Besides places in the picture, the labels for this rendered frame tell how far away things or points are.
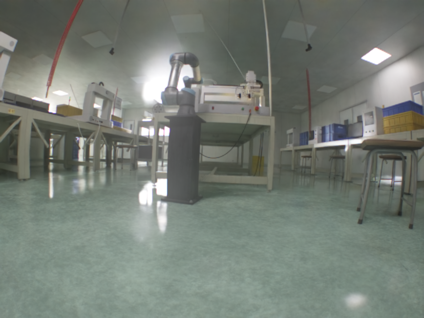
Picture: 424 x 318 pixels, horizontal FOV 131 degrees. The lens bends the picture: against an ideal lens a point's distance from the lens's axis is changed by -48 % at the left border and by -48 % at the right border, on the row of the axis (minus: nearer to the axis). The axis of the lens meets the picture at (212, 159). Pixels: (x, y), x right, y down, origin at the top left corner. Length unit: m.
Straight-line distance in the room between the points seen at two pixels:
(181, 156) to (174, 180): 0.17
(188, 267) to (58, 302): 0.38
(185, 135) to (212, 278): 0.97
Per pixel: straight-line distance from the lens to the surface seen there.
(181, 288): 0.50
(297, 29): 3.92
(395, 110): 3.09
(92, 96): 3.22
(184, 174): 1.27
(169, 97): 1.40
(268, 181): 1.83
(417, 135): 2.60
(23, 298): 0.55
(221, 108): 1.87
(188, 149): 1.25
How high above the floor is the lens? 0.33
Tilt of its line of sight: 1 degrees down
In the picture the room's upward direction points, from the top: 3 degrees clockwise
